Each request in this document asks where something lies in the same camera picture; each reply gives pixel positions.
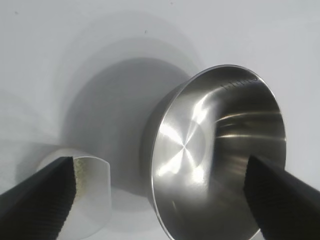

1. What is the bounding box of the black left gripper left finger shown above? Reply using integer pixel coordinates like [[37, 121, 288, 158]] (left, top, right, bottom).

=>
[[0, 155, 77, 240]]

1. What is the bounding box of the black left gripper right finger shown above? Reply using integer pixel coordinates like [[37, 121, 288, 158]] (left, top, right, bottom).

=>
[[244, 154, 320, 240]]

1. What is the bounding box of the white uncooked rice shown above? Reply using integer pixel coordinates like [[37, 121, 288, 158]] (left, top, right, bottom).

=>
[[73, 157, 87, 198]]

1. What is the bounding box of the translucent plastic measuring cup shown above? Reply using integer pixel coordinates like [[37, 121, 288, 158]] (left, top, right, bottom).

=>
[[36, 148, 112, 238]]

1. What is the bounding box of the stainless steel mixing bowl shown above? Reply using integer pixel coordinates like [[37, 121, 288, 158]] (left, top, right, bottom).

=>
[[139, 64, 287, 240]]

